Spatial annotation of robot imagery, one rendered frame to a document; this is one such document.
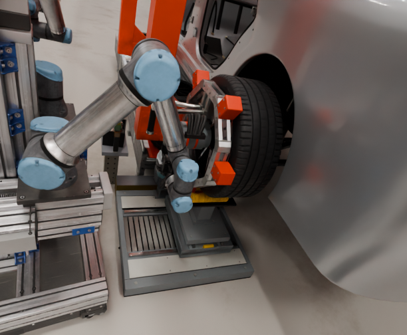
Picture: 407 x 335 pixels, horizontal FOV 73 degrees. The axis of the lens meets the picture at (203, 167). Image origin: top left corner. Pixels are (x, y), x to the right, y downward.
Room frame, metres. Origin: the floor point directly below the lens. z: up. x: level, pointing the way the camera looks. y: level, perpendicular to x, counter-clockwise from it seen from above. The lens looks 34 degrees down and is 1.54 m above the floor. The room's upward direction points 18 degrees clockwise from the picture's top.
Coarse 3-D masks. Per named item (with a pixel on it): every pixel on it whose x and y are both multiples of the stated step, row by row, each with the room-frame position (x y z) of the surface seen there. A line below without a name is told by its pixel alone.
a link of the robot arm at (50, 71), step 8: (40, 64) 1.09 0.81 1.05; (48, 64) 1.12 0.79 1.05; (56, 64) 1.16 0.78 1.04; (40, 72) 1.06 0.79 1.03; (48, 72) 1.07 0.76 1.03; (56, 72) 1.10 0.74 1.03; (40, 80) 1.06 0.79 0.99; (48, 80) 1.07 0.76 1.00; (56, 80) 1.09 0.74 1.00; (40, 88) 1.06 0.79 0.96; (48, 88) 1.07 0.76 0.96; (56, 88) 1.09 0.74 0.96; (48, 96) 1.07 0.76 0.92; (56, 96) 1.09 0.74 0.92
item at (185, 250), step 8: (168, 200) 1.49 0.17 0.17; (168, 208) 1.44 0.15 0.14; (168, 216) 1.40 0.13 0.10; (176, 216) 1.38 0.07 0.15; (176, 224) 1.31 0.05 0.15; (176, 232) 1.23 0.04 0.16; (176, 240) 1.20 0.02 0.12; (184, 240) 1.20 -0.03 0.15; (184, 248) 1.14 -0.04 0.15; (192, 248) 1.14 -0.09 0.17; (200, 248) 1.16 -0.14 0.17; (208, 248) 1.18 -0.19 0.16; (216, 248) 1.21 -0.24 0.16; (224, 248) 1.24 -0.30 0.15; (184, 256) 1.11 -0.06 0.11; (192, 256) 1.14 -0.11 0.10
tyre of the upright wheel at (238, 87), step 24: (240, 96) 1.21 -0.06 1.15; (264, 96) 1.29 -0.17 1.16; (240, 120) 1.13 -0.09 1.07; (264, 120) 1.18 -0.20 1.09; (240, 144) 1.08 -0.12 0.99; (264, 144) 1.13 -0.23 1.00; (240, 168) 1.05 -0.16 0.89; (264, 168) 1.11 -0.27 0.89; (216, 192) 1.10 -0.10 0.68; (240, 192) 1.11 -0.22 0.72
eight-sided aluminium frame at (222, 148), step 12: (204, 84) 1.35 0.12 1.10; (216, 84) 1.36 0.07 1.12; (192, 96) 1.46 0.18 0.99; (216, 96) 1.20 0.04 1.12; (216, 108) 1.18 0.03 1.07; (216, 120) 1.14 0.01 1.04; (228, 120) 1.15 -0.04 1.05; (216, 132) 1.11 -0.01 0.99; (228, 132) 1.12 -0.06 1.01; (216, 144) 1.07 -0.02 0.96; (228, 144) 1.08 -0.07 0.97; (216, 156) 1.05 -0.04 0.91; (204, 180) 1.07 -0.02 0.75
